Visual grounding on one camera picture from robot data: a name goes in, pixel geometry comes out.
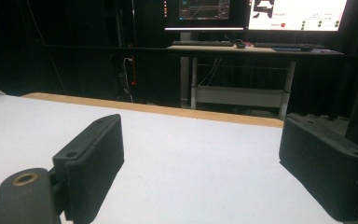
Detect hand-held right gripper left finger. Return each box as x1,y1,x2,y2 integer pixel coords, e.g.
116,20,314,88
52,113,126,224

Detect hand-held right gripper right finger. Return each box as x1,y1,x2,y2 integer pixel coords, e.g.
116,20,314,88
278,113,358,222

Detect white mat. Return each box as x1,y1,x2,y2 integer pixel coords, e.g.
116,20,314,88
0,93,343,224

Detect wooden desk with metal legs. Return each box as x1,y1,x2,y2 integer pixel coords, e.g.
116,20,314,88
166,44,345,121

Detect black keyboard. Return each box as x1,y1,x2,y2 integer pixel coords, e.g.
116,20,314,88
171,39,235,48
254,41,326,50

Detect white-screen computer monitor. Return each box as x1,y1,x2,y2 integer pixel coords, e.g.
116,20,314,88
247,0,349,33

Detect dark-screen computer monitor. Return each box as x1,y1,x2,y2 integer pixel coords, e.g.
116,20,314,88
163,0,249,33

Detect hanging white cables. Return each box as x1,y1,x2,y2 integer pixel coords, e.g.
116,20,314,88
118,56,135,103

